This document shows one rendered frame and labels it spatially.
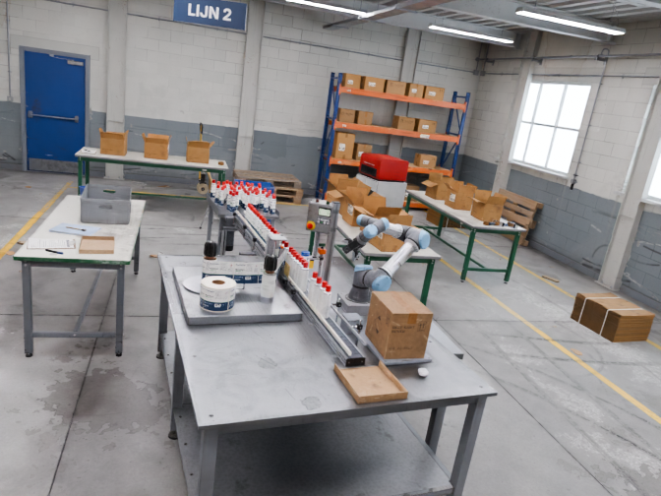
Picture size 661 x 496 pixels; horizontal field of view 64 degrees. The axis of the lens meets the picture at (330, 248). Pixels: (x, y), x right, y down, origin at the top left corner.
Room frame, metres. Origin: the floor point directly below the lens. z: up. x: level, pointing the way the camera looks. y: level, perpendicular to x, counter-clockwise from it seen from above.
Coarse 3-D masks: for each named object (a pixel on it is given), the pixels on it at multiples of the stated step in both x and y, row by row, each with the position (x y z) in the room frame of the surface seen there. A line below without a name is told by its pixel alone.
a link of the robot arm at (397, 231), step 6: (360, 216) 3.25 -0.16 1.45; (366, 216) 3.24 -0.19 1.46; (360, 222) 3.22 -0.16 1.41; (366, 222) 3.18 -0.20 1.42; (390, 228) 3.34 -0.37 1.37; (396, 228) 3.39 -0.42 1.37; (402, 228) 3.42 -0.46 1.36; (390, 234) 3.38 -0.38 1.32; (396, 234) 3.40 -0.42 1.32; (402, 234) 3.41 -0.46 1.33; (402, 240) 3.43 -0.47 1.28
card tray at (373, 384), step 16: (336, 368) 2.36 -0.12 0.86; (352, 368) 2.43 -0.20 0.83; (368, 368) 2.45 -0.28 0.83; (384, 368) 2.44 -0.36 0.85; (352, 384) 2.27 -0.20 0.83; (368, 384) 2.29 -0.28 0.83; (384, 384) 2.32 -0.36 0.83; (400, 384) 2.28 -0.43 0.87; (368, 400) 2.14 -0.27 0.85; (384, 400) 2.17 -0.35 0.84
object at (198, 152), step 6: (186, 138) 8.37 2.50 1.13; (192, 144) 8.25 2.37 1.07; (198, 144) 8.28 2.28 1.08; (204, 144) 8.30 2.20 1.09; (210, 144) 8.56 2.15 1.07; (192, 150) 8.28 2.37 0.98; (198, 150) 8.31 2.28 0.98; (204, 150) 8.34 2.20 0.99; (186, 156) 8.34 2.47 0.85; (192, 156) 8.28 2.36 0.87; (198, 156) 8.31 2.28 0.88; (204, 156) 8.34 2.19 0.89; (198, 162) 8.32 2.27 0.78; (204, 162) 8.35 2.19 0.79
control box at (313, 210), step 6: (312, 204) 3.31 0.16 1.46; (318, 204) 3.31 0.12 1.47; (324, 204) 3.31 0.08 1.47; (330, 204) 3.35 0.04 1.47; (312, 210) 3.31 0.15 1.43; (318, 210) 3.30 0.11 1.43; (312, 216) 3.31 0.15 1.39; (318, 216) 3.30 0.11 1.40; (330, 216) 3.29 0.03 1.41; (306, 222) 3.32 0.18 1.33; (312, 222) 3.31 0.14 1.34; (330, 222) 3.29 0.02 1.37; (306, 228) 3.31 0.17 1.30; (312, 228) 3.31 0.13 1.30; (318, 228) 3.30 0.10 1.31; (324, 228) 3.29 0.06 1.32
